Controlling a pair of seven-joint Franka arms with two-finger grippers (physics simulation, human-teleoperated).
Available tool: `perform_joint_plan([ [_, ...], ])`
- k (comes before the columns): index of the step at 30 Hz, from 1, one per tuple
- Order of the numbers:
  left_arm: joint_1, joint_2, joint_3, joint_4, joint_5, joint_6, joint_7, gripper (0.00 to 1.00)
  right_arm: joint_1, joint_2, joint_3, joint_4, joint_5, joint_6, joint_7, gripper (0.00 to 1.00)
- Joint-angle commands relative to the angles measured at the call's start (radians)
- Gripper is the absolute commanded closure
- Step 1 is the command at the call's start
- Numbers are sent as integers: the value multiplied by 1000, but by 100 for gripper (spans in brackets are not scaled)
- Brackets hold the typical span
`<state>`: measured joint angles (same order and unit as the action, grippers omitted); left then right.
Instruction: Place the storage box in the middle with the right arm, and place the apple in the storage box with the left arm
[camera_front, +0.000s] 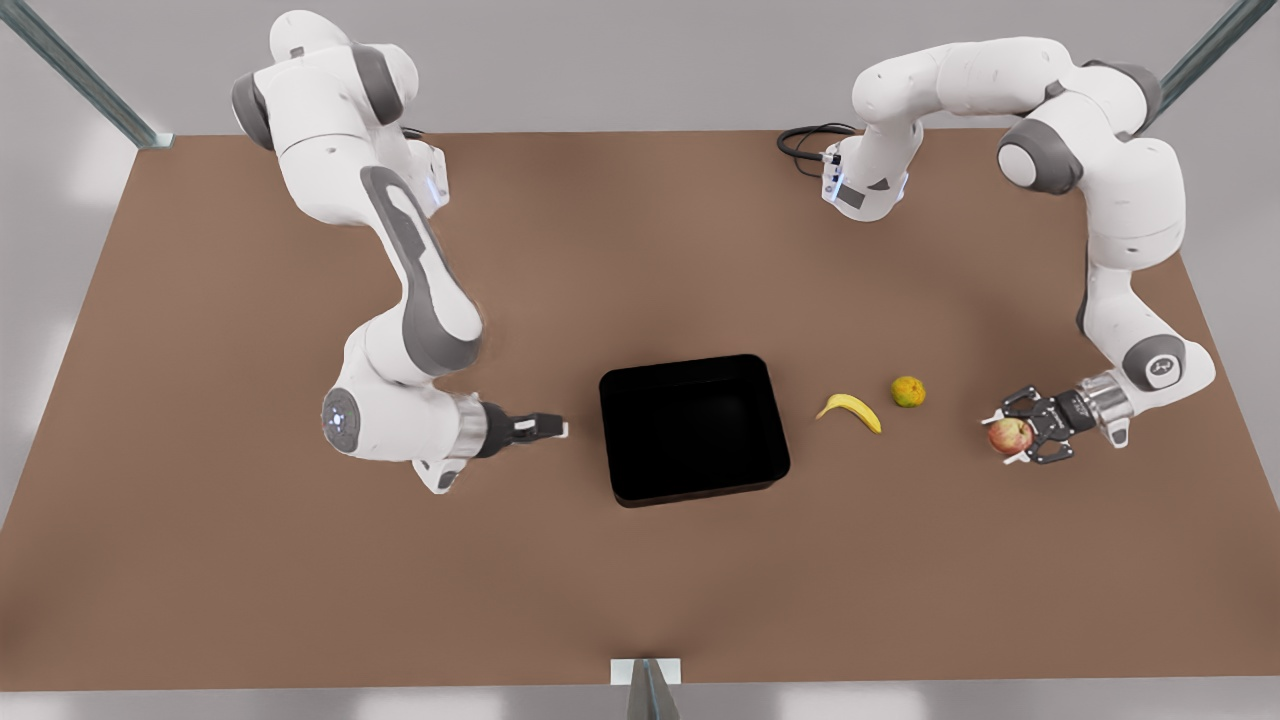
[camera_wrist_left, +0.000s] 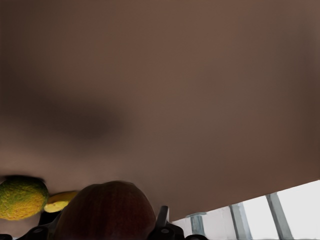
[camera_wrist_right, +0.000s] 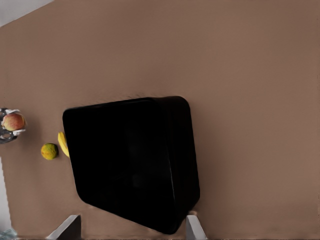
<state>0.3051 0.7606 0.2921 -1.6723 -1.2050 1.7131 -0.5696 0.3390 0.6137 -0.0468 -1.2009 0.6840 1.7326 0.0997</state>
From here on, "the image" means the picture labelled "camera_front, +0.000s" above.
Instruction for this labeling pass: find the red apple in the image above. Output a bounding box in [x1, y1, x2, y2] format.
[988, 417, 1035, 457]

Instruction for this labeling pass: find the black storage box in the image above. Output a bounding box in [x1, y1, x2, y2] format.
[598, 353, 792, 509]

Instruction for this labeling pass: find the yellow banana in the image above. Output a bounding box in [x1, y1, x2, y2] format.
[815, 393, 883, 436]

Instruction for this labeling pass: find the silver frame post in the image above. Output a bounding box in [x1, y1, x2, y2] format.
[0, 0, 174, 151]
[610, 658, 683, 720]
[1158, 0, 1278, 113]

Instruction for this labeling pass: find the black cable loop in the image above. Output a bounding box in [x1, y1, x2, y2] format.
[777, 123, 861, 180]

